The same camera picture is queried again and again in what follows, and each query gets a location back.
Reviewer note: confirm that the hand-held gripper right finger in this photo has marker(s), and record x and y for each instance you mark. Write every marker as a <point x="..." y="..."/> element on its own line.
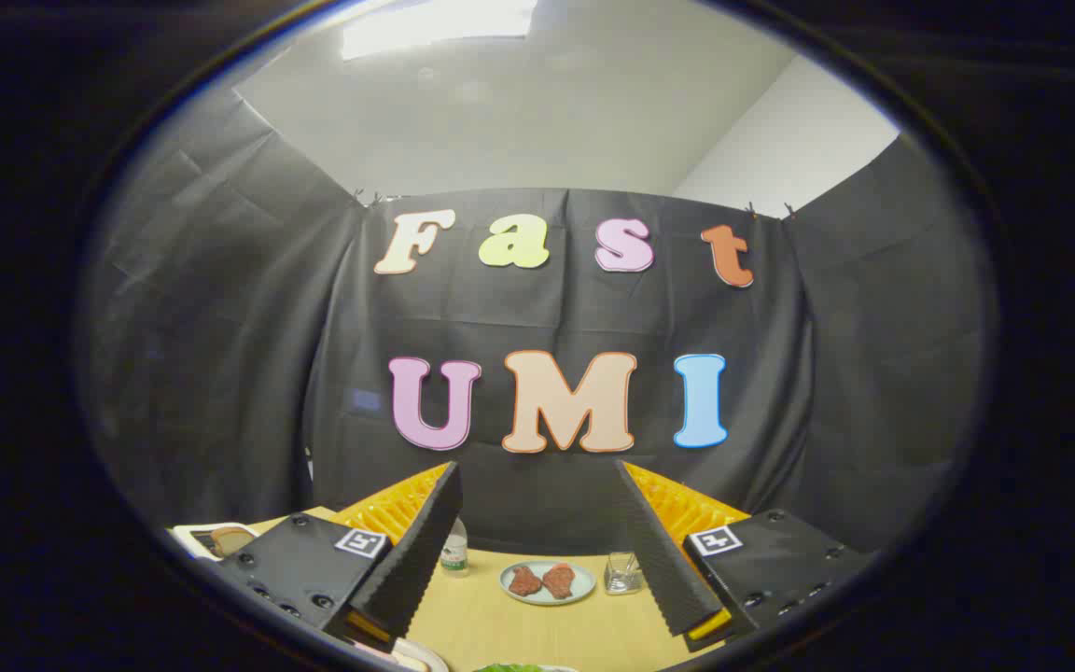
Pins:
<point x="663" y="560"/>

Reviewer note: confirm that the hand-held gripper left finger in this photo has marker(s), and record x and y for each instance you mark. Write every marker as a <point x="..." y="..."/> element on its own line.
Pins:
<point x="416" y="560"/>

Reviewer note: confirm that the green lettuce leaf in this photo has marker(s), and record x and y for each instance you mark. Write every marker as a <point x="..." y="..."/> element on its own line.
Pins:
<point x="509" y="668"/>

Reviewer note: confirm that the clear plastic water bottle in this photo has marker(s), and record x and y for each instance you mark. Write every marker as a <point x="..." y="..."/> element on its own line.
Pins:
<point x="454" y="555"/>

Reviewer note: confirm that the round beige plate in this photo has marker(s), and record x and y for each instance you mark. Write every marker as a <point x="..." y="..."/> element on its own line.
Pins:
<point x="427" y="653"/>

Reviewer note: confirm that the light blue plate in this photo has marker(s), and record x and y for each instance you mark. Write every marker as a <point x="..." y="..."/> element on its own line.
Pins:
<point x="511" y="586"/>

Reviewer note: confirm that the brown meat piece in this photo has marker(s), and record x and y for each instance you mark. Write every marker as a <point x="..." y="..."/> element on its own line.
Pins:
<point x="559" y="580"/>
<point x="525" y="580"/>

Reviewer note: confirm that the white toaster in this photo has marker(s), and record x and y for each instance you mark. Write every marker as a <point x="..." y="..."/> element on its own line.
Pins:
<point x="185" y="534"/>

